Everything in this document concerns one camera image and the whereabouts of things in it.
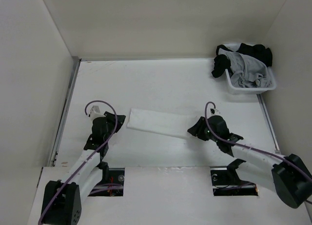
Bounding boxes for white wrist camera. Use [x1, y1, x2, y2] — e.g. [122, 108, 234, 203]
[210, 108, 220, 115]
[89, 105, 103, 121]

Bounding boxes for white plastic basket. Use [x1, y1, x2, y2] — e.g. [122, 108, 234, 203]
[218, 45, 276, 94]

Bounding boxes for black tank top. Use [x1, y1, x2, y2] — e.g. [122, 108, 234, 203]
[212, 43, 273, 78]

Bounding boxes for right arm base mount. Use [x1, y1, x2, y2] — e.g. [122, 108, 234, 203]
[210, 159, 258, 196]

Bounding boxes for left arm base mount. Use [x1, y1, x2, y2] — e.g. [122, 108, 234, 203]
[89, 168, 125, 197]

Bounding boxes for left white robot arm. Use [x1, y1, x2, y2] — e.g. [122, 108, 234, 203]
[38, 106, 126, 225]

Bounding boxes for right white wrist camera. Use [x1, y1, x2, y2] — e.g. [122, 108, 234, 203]
[210, 108, 220, 115]

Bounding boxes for white tank top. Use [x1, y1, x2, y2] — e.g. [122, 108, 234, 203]
[127, 108, 199, 139]

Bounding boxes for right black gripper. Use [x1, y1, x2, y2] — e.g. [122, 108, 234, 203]
[187, 116, 219, 143]

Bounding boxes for grey tank top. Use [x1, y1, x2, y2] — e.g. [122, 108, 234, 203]
[223, 52, 272, 88]

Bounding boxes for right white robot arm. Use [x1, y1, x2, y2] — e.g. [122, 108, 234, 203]
[187, 115, 312, 208]

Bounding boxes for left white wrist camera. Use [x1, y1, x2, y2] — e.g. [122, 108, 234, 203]
[89, 105, 103, 121]

